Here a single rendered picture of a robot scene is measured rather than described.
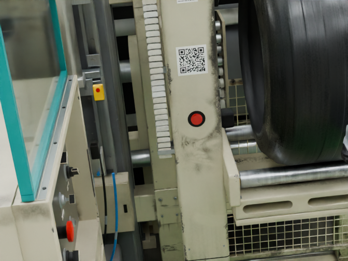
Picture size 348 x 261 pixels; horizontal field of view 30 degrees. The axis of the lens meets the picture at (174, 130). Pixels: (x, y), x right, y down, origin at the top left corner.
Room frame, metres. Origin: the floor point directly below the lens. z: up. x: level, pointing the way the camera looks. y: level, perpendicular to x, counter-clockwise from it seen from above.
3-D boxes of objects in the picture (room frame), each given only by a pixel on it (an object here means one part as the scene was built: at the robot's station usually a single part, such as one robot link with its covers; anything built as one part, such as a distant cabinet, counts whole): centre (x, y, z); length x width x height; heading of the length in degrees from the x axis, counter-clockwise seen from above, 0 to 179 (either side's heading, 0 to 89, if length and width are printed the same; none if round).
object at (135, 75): (2.43, 0.11, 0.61); 0.33 x 0.06 x 0.86; 1
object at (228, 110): (1.72, -0.16, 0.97); 0.05 x 0.04 x 0.05; 1
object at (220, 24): (2.00, -0.09, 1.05); 0.20 x 0.15 x 0.30; 91
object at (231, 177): (1.62, -0.14, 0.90); 0.40 x 0.03 x 0.10; 1
